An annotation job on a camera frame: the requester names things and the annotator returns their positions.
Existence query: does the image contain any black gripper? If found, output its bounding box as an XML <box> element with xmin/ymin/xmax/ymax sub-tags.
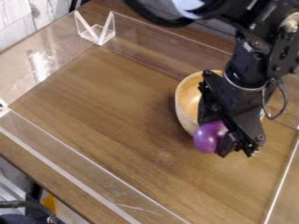
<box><xmin>197</xmin><ymin>70</ymin><xmax>267</xmax><ymax>158</ymax></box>

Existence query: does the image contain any purple toy eggplant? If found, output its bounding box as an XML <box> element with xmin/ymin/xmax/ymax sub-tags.
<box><xmin>192</xmin><ymin>120</ymin><xmax>228</xmax><ymax>154</ymax></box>

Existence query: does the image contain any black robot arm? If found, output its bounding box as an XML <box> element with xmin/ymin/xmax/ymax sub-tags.
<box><xmin>172</xmin><ymin>0</ymin><xmax>299</xmax><ymax>157</ymax></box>

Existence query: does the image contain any brown wooden bowl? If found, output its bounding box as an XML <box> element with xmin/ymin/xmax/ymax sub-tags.
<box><xmin>173</xmin><ymin>69</ymin><xmax>267</xmax><ymax>137</ymax></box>

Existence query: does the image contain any black cable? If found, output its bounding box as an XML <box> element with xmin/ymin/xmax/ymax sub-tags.
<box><xmin>124</xmin><ymin>0</ymin><xmax>196</xmax><ymax>28</ymax></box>

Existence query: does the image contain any clear acrylic corner bracket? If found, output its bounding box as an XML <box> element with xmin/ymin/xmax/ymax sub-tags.
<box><xmin>73</xmin><ymin>10</ymin><xmax>116</xmax><ymax>46</ymax></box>

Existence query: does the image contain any clear acrylic tray wall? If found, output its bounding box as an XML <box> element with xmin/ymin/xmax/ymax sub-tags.
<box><xmin>0</xmin><ymin>13</ymin><xmax>299</xmax><ymax>224</ymax></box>

